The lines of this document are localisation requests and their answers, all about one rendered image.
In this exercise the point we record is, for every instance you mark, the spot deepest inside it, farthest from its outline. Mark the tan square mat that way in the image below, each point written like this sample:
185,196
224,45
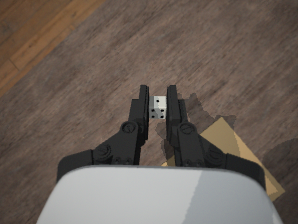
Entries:
222,136

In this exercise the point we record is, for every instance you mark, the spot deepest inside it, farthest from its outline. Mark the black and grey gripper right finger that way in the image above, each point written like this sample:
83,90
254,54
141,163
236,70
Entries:
193,150

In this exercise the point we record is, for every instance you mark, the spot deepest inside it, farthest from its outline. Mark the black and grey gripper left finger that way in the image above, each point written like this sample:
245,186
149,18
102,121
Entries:
123,148

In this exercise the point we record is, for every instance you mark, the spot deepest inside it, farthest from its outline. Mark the white die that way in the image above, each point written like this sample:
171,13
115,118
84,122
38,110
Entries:
157,107

